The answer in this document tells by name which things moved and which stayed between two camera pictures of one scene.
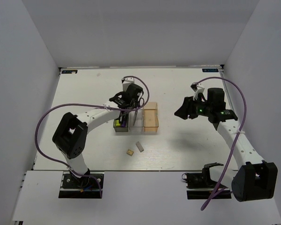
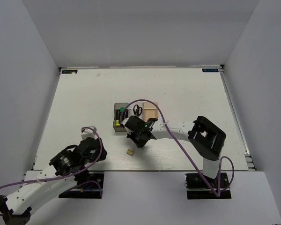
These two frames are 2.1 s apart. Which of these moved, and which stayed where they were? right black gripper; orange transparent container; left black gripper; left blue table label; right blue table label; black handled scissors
Moved: black handled scissors; right black gripper; left black gripper
Stayed: right blue table label; orange transparent container; left blue table label
